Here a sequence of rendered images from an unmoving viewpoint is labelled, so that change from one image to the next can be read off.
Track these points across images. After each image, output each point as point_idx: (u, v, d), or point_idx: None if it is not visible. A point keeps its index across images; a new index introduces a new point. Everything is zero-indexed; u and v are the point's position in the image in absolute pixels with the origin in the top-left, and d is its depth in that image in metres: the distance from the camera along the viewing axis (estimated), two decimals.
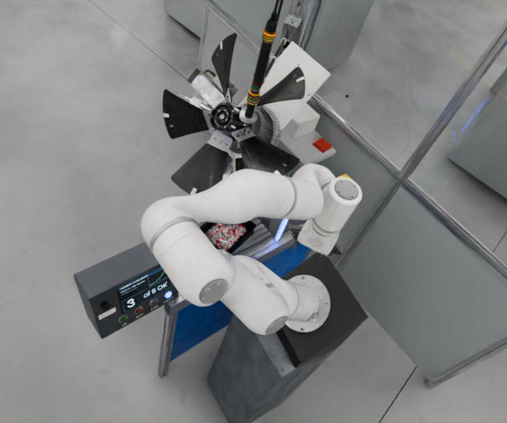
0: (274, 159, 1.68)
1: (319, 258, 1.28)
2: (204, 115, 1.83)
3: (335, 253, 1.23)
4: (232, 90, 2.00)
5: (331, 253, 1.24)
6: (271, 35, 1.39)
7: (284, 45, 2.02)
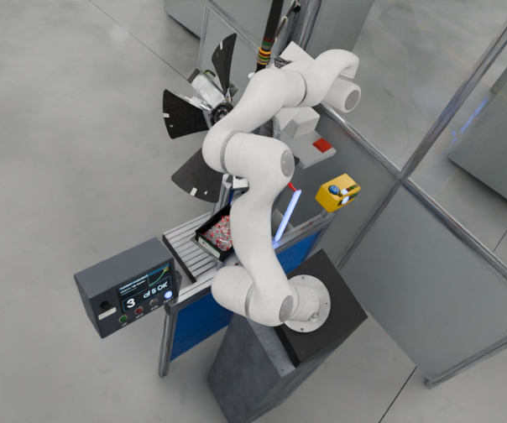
0: None
1: (276, 63, 1.42)
2: (204, 115, 1.83)
3: None
4: (232, 90, 2.00)
5: None
6: None
7: (294, 9, 1.88)
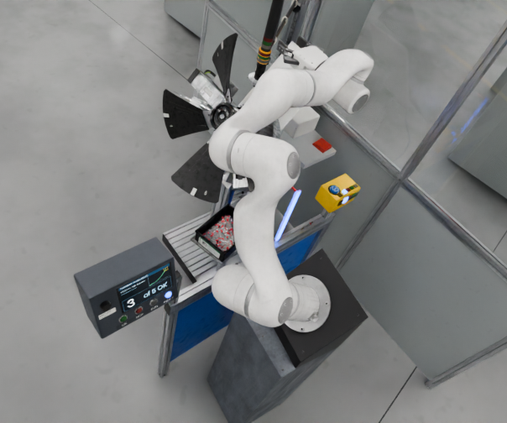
0: (207, 181, 1.81)
1: (296, 42, 1.37)
2: (227, 91, 1.78)
3: None
4: (232, 90, 2.00)
5: None
6: None
7: (294, 9, 1.88)
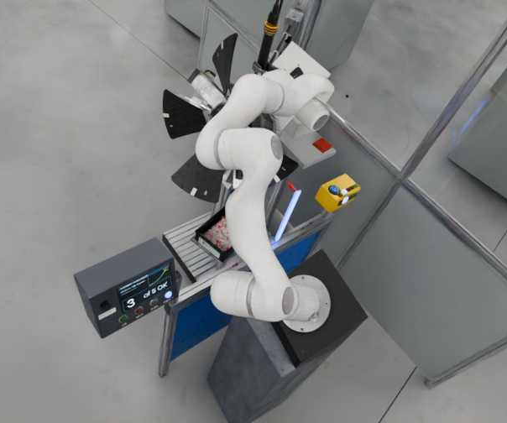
0: (207, 181, 1.81)
1: None
2: (227, 91, 1.78)
3: None
4: (232, 90, 2.00)
5: None
6: (273, 28, 1.36)
7: (284, 39, 2.00)
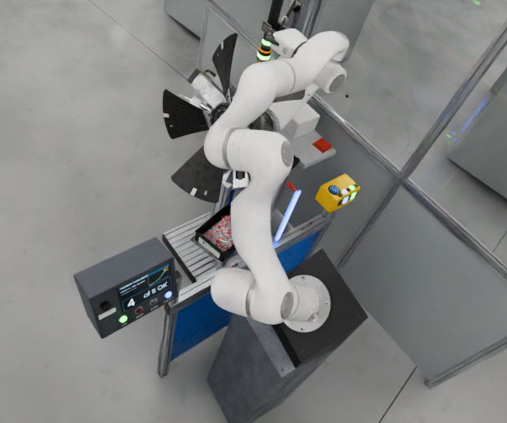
0: (207, 181, 1.81)
1: None
2: (227, 91, 1.78)
3: None
4: (232, 90, 2.00)
5: None
6: None
7: (294, 9, 1.88)
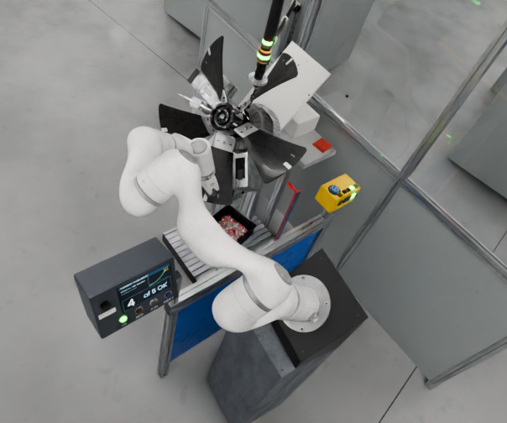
0: None
1: (211, 193, 1.78)
2: (250, 101, 1.73)
3: None
4: (232, 90, 2.00)
5: None
6: None
7: (294, 9, 1.88)
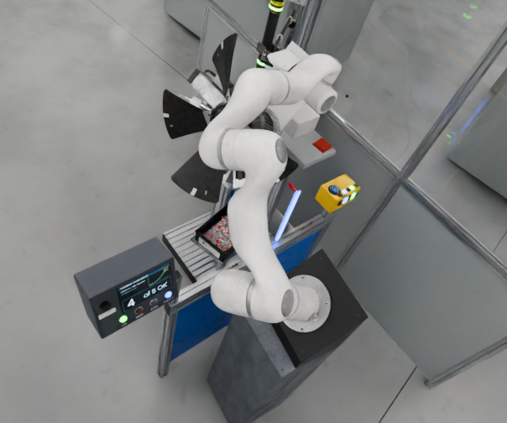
0: (179, 123, 1.92)
1: None
2: None
3: None
4: (232, 90, 2.00)
5: None
6: (279, 5, 1.31)
7: (290, 25, 1.94)
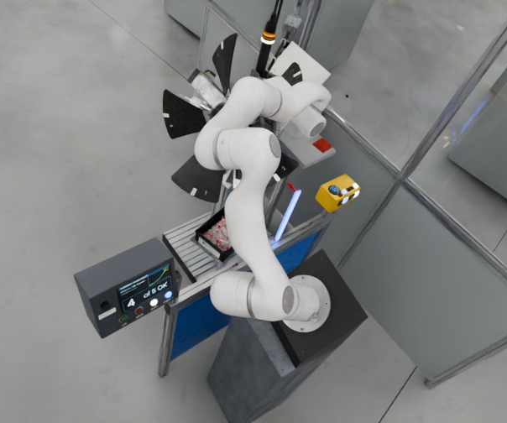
0: (179, 123, 1.92)
1: None
2: None
3: None
4: (232, 90, 2.00)
5: None
6: (270, 36, 1.39)
7: (283, 45, 2.02)
